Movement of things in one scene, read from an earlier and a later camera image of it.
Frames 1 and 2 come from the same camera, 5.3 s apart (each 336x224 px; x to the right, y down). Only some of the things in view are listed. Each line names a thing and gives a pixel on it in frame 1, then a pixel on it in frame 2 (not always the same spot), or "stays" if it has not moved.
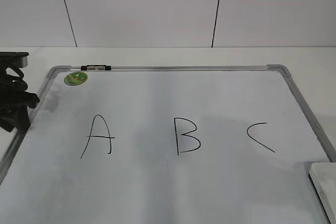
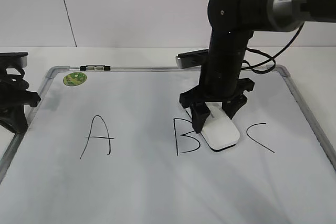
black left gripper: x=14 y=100 stays
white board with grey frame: x=167 y=144 stays
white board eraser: x=324 y=174 to x=220 y=131
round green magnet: x=75 y=78 stays
